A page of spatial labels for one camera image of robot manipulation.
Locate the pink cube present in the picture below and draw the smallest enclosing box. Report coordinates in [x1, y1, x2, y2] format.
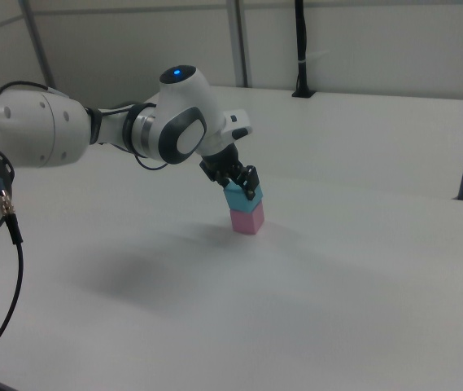
[229, 203, 266, 237]

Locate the grey partition post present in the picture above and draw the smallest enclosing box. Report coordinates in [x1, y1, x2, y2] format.
[18, 0, 57, 88]
[225, 0, 254, 88]

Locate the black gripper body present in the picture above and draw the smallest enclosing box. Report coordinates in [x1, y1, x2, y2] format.
[198, 144, 251, 181]

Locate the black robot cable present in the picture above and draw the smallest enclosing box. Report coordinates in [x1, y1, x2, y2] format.
[0, 80, 172, 372]

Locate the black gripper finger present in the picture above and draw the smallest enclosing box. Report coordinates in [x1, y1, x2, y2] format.
[234, 164, 262, 202]
[213, 169, 233, 190]

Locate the black camera stand pole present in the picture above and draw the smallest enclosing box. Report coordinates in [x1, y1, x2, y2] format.
[291, 0, 318, 99]

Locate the blue cube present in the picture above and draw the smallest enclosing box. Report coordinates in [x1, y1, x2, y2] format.
[223, 181, 265, 214]

